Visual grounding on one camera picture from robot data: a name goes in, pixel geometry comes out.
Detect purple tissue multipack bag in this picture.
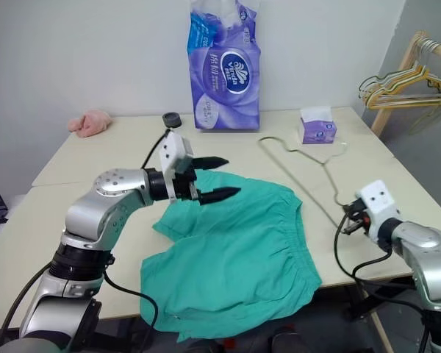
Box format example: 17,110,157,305
185,0,262,131

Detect bare wire hanger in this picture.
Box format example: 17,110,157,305
257,136,350,227

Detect silver wire hanger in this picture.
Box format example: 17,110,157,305
413,35,441,97

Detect wooden table leg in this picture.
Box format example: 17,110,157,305
352,288,391,353

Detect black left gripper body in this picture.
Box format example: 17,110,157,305
171,168,202,202

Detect yellow wire hanger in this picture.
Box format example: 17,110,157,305
365,60,441,111

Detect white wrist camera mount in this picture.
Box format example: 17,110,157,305
157,131,196,203
354,179,402,240

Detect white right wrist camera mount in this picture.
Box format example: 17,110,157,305
354,179,402,240

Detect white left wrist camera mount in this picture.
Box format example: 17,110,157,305
157,131,196,203

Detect green shorts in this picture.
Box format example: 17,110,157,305
139,171,323,343

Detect black round cap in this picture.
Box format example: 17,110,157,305
162,112,182,129

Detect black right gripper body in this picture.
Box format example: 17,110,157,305
351,197,371,232

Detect pink cloth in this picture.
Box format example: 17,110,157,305
67,109,113,138

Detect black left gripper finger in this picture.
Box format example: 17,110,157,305
198,186,242,207
190,155,231,172

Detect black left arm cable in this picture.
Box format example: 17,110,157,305
102,126,172,332

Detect black table bracket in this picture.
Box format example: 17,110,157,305
344,282,420,323

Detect small purple tissue box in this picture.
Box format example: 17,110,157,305
299,106,339,145

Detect hangers on wooden rack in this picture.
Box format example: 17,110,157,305
370,31,441,139

